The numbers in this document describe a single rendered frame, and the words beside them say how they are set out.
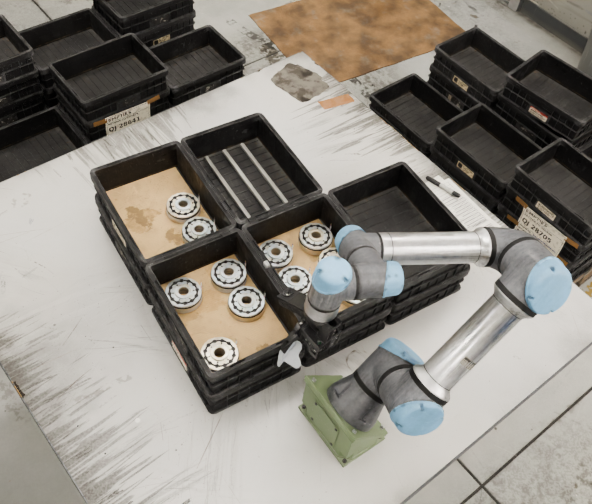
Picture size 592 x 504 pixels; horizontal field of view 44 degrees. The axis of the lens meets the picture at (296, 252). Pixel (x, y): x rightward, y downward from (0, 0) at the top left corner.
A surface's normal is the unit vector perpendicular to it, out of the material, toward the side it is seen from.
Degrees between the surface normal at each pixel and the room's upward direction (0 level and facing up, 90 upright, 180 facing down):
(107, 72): 0
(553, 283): 63
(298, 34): 0
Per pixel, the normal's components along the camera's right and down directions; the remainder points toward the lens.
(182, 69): 0.08, -0.61
